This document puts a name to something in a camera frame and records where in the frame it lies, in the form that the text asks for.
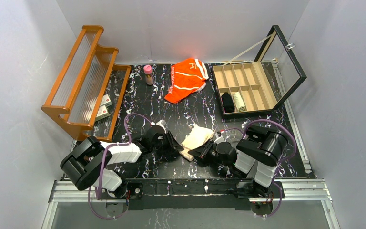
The pink capped bottle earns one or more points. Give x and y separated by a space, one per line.
148 71

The green white small box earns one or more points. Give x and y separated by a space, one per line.
106 101

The rolled black underwear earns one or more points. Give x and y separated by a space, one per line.
228 104

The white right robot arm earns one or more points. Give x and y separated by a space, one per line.
262 145

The orange wooden shelf rack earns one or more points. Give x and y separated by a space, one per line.
89 72

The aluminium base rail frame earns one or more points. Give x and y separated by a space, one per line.
174 189

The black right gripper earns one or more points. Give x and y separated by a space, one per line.
204 151

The rolled cream underwear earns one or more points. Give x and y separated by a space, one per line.
238 102

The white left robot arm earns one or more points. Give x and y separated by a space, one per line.
86 164

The black compartment storage box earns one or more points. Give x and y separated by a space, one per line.
267 81

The beige boxer underwear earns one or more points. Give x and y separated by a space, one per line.
197 137

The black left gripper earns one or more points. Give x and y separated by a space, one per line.
169 140

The orange boxer underwear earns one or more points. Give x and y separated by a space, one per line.
187 77

